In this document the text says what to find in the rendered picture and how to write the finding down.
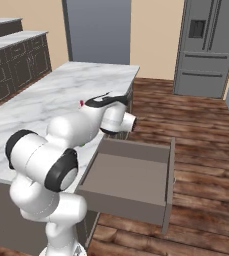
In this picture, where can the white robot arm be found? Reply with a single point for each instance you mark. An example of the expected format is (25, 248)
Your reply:
(39, 156)

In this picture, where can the open grey drawer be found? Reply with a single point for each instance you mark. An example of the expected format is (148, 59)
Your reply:
(129, 176)

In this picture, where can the grey door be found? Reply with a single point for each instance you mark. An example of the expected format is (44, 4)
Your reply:
(99, 30)

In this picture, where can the dark cupboard run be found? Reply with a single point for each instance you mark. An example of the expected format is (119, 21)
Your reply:
(16, 66)

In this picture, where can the grey fridge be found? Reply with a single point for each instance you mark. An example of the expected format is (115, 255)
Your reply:
(206, 50)

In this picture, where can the grey island cabinet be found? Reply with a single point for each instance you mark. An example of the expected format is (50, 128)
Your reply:
(6, 216)

